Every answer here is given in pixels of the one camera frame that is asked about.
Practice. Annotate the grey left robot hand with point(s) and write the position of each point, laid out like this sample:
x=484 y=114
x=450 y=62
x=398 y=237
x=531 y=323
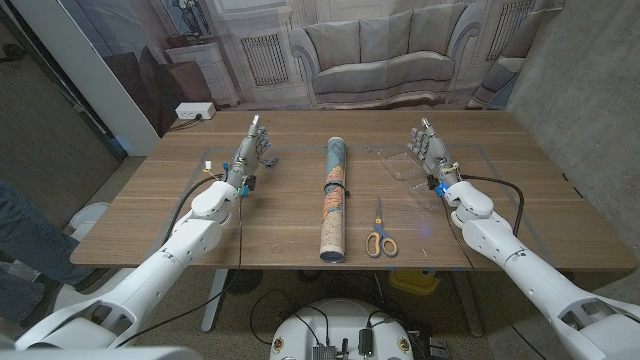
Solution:
x=245 y=160

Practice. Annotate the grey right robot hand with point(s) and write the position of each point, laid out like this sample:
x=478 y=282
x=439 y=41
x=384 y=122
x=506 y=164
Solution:
x=435 y=155

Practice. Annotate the paper map tube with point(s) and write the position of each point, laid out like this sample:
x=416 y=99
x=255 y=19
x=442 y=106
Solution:
x=334 y=215

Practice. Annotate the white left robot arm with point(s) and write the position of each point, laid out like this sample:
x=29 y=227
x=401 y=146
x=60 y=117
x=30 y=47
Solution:
x=165 y=255

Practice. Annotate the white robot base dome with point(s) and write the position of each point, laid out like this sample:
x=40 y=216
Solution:
x=340 y=320

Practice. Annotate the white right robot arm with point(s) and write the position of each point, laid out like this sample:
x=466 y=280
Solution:
x=525 y=270

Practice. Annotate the clear plastic clamshell container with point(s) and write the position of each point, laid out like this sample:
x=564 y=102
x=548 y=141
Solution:
x=402 y=167

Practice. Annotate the grey binder clip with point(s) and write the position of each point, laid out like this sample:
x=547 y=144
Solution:
x=271 y=162

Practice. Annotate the white power strip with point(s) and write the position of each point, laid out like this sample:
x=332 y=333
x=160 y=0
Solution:
x=195 y=110

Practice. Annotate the printed living room backdrop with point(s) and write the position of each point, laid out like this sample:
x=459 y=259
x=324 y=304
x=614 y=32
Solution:
x=380 y=50

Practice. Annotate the black round floor object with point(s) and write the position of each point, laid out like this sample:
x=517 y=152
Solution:
x=243 y=281

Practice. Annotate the yellow object under table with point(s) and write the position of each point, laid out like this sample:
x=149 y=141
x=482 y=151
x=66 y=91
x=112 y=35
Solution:
x=412 y=282

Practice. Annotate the white table leg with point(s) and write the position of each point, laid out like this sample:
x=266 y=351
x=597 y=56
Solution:
x=214 y=300
x=467 y=305

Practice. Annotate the white floor stand base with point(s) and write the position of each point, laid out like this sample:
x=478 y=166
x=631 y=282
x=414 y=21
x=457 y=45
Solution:
x=87 y=215

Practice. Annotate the person in jeans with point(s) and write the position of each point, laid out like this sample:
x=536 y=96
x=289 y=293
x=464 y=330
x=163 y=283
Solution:
x=30 y=240

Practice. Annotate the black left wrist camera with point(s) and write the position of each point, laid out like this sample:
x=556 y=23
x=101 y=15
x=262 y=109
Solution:
x=248 y=183

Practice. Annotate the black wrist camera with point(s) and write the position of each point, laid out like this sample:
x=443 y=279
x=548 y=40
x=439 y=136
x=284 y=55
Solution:
x=436 y=186
x=248 y=183

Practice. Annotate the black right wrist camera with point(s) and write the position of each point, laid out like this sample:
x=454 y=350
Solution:
x=436 y=186

